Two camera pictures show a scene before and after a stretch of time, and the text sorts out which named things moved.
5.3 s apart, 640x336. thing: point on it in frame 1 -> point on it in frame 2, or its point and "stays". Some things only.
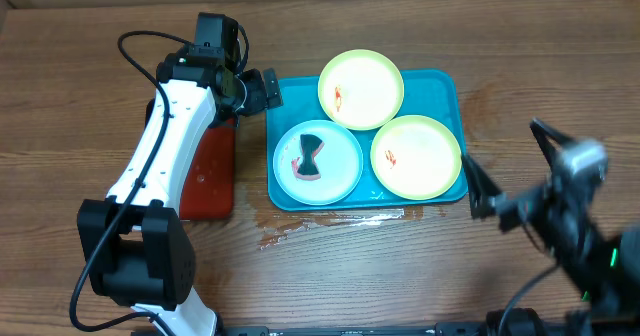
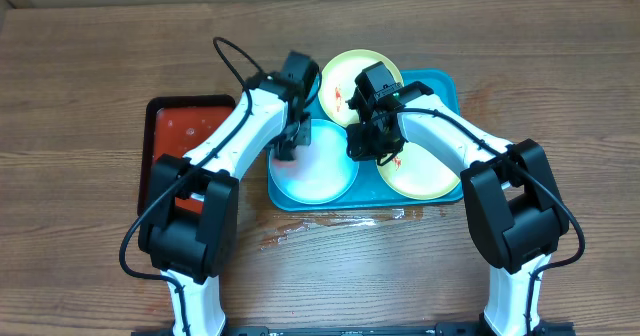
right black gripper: x=481 y=188 -> x=364 y=152
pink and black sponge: x=305 y=166 -> x=288 y=164
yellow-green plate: x=416 y=157 stays
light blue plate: x=339 y=159 stays
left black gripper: x=259 y=99 -> x=303 y=138
